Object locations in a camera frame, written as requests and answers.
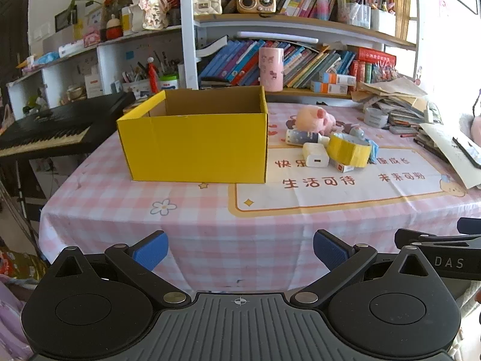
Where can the pink printed cup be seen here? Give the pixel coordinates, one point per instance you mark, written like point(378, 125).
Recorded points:
point(271, 69)

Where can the thick red book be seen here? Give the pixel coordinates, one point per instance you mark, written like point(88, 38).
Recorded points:
point(375, 56)

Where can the pencil cup with pens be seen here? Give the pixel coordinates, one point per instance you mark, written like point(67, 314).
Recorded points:
point(136, 82)

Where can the thick white book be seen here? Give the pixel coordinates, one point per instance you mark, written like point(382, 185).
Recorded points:
point(212, 47)

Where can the black picture frame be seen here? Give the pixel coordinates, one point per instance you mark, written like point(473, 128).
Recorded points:
point(65, 18)

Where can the red white round doll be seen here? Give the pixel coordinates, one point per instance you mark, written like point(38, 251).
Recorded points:
point(114, 29)

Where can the white printed desk mat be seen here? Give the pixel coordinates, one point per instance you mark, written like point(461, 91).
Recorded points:
point(338, 195)

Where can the clear marker holder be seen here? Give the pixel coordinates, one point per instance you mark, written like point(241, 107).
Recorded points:
point(353, 11)

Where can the pink tissue box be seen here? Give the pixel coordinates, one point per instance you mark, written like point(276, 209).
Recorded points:
point(92, 38)

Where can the black keyboard stand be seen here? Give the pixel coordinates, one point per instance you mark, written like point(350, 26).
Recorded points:
point(22, 191)

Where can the black pen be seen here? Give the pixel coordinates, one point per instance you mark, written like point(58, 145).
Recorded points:
point(430, 148)

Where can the purple cloth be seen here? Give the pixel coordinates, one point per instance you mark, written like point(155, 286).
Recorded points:
point(11, 319)

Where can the pastel pink blue bottle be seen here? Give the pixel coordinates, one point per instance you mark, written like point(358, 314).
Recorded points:
point(323, 3)

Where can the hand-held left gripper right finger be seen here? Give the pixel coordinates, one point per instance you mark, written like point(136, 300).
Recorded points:
point(330, 251)

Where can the pile of papers and books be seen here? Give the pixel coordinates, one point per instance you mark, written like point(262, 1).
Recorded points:
point(398, 97)

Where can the wooden bookshelf with white frame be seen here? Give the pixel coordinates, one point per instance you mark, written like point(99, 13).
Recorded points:
point(188, 26)

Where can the golden retro radio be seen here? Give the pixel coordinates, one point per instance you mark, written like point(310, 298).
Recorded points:
point(256, 3)

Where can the colourful candy bag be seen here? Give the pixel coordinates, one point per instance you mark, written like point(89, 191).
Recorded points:
point(385, 74)

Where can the pink checkered cloth desktop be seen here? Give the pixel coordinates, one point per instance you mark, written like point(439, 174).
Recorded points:
point(112, 203)

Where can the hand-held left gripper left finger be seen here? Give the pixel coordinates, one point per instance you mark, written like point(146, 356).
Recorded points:
point(150, 251)

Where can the black flat cases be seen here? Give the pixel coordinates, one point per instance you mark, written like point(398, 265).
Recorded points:
point(212, 82)

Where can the white jar with green lid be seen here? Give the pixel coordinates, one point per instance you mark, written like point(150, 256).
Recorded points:
point(169, 82)

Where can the black electronic keyboard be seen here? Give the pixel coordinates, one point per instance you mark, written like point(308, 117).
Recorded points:
point(56, 128)

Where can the row of colourful books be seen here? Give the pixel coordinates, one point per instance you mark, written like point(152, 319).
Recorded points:
point(236, 62)

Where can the grey tape roll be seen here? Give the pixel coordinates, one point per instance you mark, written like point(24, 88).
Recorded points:
point(375, 117)

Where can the white storage box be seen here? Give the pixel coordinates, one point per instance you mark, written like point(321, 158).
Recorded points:
point(383, 22)

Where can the white power bank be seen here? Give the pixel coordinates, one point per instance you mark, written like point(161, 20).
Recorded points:
point(315, 155)

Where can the white shelf unit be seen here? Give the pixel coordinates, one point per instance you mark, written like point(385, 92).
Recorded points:
point(103, 60)

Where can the yellow cardboard box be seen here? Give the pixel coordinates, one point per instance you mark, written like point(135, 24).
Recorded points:
point(195, 146)

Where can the blue white spray bottle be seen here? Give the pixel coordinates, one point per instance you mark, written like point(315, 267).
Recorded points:
point(300, 136)

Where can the grey pencil case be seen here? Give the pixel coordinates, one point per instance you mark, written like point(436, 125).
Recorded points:
point(402, 129)

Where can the red crayon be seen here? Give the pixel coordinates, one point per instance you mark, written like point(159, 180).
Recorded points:
point(409, 135)

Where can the red tassel ornament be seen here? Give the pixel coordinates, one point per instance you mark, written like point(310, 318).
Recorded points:
point(152, 77)

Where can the pink white rabbit doll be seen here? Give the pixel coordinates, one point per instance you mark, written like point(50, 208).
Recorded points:
point(153, 9)

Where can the pink plush pig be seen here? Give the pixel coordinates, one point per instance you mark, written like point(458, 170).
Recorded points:
point(313, 117)

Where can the yellow tape roll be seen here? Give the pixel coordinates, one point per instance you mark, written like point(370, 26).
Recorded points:
point(345, 153)

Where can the orange white carton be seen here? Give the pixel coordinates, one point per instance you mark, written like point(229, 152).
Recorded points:
point(330, 88)
point(338, 79)

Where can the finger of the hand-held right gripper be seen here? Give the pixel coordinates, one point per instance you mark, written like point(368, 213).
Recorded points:
point(469, 225)
point(439, 241)

